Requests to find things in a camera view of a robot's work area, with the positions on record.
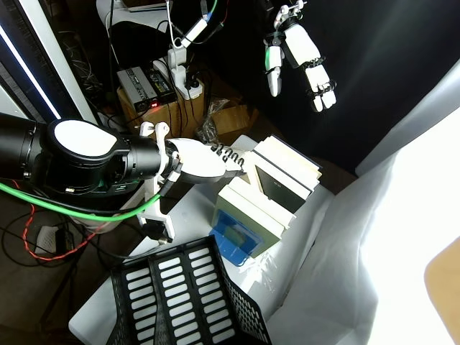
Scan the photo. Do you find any thin green cable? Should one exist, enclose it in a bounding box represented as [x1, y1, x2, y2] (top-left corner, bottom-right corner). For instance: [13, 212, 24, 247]
[203, 0, 221, 22]

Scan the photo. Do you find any cream-paged book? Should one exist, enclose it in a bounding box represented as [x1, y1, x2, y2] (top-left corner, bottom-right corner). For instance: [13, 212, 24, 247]
[251, 143, 319, 202]
[264, 134, 323, 180]

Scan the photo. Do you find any thick green cable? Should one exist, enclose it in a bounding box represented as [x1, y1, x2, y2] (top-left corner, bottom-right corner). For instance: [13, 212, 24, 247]
[0, 181, 162, 221]

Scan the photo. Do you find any black frame with light strip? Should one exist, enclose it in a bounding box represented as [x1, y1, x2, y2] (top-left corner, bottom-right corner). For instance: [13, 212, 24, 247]
[0, 0, 98, 125]

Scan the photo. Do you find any black adapter brick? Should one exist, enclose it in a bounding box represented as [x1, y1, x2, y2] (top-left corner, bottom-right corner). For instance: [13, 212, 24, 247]
[55, 226, 87, 252]

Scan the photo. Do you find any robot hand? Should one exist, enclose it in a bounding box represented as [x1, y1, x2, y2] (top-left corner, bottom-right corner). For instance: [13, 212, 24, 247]
[264, 23, 339, 114]
[167, 137, 249, 185]

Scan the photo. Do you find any tan wooden board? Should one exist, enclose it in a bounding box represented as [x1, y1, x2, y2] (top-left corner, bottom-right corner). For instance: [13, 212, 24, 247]
[423, 236, 460, 341]

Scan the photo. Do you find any small white device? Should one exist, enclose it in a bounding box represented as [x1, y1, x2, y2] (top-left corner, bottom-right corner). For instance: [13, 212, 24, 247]
[34, 224, 60, 254]

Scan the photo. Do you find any black cloth backdrop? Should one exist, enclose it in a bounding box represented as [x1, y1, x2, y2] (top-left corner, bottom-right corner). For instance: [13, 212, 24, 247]
[201, 0, 460, 177]

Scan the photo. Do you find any silver power supply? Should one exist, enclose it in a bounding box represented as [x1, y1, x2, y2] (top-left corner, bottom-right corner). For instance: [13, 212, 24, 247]
[116, 67, 159, 113]

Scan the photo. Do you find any white power strip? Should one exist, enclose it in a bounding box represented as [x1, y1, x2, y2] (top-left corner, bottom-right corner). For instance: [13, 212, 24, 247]
[153, 59, 205, 101]

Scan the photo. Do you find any black plastic mesh basket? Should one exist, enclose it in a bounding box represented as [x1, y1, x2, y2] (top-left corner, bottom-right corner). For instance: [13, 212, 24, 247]
[105, 235, 273, 345]

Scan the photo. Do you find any small cardboard box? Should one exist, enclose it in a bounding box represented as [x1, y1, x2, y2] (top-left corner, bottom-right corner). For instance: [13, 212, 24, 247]
[210, 103, 260, 144]

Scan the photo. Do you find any large cardboard box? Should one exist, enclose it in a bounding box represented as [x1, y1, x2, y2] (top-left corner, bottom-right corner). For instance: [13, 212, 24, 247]
[116, 86, 209, 144]

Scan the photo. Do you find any thin red wire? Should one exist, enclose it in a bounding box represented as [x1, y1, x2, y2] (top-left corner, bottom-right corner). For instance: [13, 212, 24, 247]
[218, 0, 231, 28]

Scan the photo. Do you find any wrist camera on white bracket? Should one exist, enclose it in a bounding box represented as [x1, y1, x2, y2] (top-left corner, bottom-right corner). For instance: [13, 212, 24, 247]
[138, 172, 176, 247]

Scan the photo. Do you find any dark tripod leg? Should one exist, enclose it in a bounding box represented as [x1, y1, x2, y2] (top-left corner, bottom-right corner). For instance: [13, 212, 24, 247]
[39, 247, 87, 328]

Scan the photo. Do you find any white cable adapter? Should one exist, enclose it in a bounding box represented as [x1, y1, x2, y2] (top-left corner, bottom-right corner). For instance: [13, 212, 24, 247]
[180, 17, 210, 48]

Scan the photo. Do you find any thin white cable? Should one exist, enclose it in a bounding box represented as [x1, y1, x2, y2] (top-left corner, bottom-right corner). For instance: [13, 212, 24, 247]
[164, 0, 185, 50]

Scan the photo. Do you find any white cloth backdrop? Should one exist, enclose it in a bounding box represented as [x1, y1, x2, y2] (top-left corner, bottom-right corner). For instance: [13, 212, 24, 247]
[265, 53, 460, 345]

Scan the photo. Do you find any thick white book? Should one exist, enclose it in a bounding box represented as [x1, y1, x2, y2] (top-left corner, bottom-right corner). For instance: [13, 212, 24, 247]
[218, 174, 298, 233]

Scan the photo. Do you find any black power adapter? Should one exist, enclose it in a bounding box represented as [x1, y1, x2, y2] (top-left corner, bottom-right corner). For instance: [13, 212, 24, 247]
[145, 68, 178, 104]

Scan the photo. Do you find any white plug-in charger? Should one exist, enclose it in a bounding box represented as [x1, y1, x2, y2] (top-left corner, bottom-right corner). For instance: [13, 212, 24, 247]
[167, 46, 188, 83]

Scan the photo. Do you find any dark cover book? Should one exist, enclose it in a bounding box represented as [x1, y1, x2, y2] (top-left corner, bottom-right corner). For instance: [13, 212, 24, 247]
[249, 160, 313, 215]

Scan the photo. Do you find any red twisted cable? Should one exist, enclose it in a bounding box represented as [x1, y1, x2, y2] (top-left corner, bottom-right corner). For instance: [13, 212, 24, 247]
[12, 179, 104, 260]

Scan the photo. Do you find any blue translucent book holder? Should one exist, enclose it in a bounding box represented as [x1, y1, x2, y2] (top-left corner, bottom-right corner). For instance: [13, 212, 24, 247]
[209, 210, 266, 267]

